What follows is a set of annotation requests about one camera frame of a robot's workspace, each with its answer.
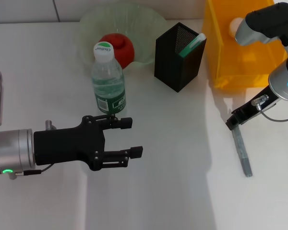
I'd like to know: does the translucent green fruit bowl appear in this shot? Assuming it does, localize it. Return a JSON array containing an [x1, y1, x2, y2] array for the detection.
[[76, 2, 168, 71]]

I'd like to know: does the black mesh pen holder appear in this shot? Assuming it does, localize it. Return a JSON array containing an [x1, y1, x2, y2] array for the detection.
[[154, 22, 206, 93]]

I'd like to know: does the left gripper plug cable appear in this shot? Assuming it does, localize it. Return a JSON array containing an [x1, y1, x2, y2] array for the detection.
[[8, 119, 57, 180]]

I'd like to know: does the red-orange fruit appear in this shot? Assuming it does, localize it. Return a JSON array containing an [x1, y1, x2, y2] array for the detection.
[[97, 33, 135, 69]]

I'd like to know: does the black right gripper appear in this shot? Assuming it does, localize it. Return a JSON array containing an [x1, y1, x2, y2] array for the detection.
[[225, 86, 279, 131]]

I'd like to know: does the white paper ball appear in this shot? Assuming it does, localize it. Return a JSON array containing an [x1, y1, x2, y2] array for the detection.
[[228, 18, 244, 38]]

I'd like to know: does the green utility knife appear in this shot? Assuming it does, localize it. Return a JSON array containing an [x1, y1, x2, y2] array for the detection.
[[178, 33, 206, 58]]

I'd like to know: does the clear plastic water bottle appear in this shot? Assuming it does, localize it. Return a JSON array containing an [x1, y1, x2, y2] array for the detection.
[[91, 41, 127, 114]]

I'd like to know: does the grey marker pen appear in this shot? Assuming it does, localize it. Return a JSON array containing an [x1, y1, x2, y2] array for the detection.
[[232, 126, 253, 177]]

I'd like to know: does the yellow plastic bin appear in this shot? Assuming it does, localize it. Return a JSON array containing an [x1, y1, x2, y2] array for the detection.
[[201, 0, 288, 90]]

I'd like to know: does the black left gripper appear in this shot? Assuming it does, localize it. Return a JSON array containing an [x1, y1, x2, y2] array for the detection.
[[33, 114, 144, 172]]

